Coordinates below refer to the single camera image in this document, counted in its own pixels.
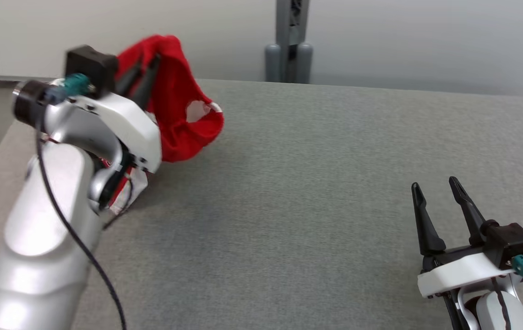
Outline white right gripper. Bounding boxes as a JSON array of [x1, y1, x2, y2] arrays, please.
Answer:
[[410, 176, 515, 298]]

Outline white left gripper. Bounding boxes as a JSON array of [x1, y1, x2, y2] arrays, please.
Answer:
[[59, 54, 162, 174]]

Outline red shorts white trim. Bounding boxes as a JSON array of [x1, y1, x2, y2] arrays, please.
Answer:
[[115, 34, 225, 163]]

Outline red jersey white sleeves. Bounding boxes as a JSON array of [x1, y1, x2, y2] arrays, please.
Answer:
[[101, 156, 150, 216]]

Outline left camera cable teal plug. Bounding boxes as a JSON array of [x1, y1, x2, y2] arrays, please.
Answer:
[[35, 73, 128, 330]]

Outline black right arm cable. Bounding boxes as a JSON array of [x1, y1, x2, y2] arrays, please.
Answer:
[[493, 277, 514, 330]]

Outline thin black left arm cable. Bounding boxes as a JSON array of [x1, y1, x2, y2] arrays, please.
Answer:
[[101, 174, 135, 230]]

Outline grey metal truss post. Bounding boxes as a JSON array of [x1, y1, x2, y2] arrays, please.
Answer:
[[264, 0, 313, 84]]

